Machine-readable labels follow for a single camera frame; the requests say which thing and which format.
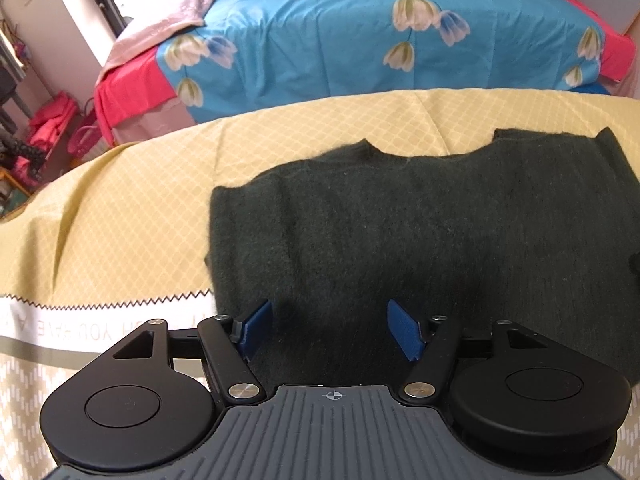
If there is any bed with blue floral sheet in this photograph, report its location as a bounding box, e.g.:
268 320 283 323
95 0 636 148

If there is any pink blanket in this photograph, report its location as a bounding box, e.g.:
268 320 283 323
95 0 223 86

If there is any yellow and white patterned cloth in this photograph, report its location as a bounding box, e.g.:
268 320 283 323
0 87 640 480

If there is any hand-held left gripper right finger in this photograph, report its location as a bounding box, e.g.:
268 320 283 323
387 298 552 404

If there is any red cloth bag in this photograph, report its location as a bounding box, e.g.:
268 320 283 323
25 91 78 148

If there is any blue floral quilt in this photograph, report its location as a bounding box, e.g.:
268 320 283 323
156 0 610 123

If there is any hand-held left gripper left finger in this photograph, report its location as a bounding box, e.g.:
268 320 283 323
112 298 267 404

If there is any dark green knit sweater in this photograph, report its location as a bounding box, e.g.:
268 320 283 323
204 127 640 388

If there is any pink basket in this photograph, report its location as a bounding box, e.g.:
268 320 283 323
67 97 113 158

